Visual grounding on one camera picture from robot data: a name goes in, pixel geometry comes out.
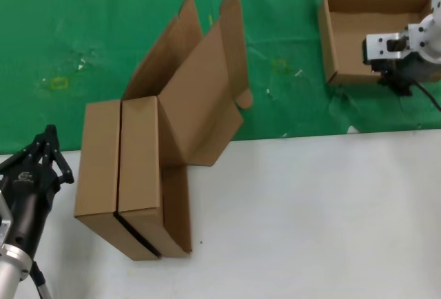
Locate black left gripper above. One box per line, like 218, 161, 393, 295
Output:
0, 125, 75, 256

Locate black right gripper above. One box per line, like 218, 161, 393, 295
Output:
373, 53, 441, 97

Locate brown cardboard box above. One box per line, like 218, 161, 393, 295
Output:
73, 0, 203, 262
305, 0, 441, 87
116, 0, 254, 258

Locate green table cloth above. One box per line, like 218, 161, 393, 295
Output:
0, 0, 441, 158

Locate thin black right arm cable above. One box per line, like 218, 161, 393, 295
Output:
411, 80, 441, 112

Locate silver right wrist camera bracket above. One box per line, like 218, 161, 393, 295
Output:
361, 30, 413, 68

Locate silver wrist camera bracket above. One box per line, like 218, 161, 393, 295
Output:
0, 191, 14, 245
361, 30, 413, 68

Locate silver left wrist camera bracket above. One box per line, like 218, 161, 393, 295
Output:
0, 191, 14, 245

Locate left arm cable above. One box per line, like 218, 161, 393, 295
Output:
30, 260, 53, 299

